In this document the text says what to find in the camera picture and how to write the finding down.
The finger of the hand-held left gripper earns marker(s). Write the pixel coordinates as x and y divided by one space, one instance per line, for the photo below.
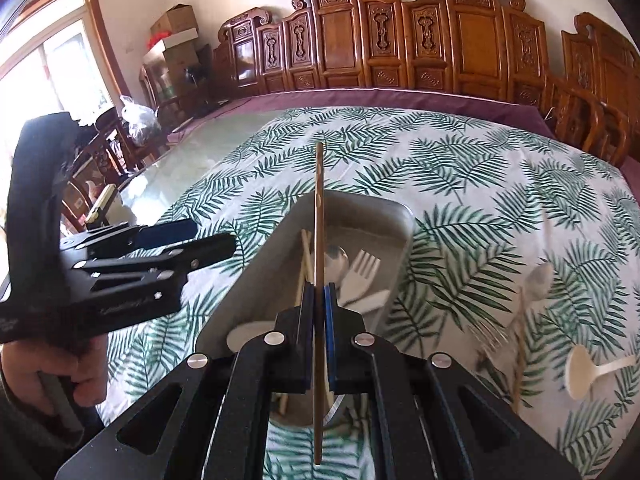
165 232
200 255

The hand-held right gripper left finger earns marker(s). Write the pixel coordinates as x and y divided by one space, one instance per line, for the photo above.
305 340

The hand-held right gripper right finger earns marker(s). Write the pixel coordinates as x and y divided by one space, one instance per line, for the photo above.
331 340

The white plastic fork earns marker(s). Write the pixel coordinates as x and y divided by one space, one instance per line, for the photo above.
362 270

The metal spoon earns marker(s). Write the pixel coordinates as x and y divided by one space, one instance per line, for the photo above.
336 260
540 275

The rectangular metal tray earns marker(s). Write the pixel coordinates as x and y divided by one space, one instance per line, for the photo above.
360 220

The metal fork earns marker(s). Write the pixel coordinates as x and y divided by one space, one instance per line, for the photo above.
492 335

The person's left forearm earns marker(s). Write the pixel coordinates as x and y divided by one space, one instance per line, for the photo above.
30 440

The person's left hand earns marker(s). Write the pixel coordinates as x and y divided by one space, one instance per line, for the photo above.
30 365

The beige case with black band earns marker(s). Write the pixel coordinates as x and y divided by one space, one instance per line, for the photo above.
102 205

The wooden dining chair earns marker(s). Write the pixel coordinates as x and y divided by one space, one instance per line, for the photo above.
110 155

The clear plastic bag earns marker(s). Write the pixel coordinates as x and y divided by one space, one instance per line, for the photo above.
140 117

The small black fan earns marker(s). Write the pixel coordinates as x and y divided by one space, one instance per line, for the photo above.
194 77

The large brown cardboard box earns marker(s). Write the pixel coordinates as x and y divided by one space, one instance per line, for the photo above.
172 75

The white flat box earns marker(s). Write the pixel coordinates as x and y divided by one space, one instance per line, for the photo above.
175 40

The red decoration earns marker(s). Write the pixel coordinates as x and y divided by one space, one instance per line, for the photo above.
160 37

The green leaf print tablecloth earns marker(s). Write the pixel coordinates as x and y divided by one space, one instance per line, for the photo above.
450 185

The wooden framed glass door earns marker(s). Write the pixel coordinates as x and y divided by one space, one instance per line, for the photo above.
55 50

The long purple sofa cushion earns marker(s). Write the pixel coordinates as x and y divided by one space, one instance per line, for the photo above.
400 100

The carved wooden sofa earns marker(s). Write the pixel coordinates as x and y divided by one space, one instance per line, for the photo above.
340 45

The purple armchair seat cushion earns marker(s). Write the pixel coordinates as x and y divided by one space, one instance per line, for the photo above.
632 175

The carved wooden armchair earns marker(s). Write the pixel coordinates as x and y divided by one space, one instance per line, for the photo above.
600 70

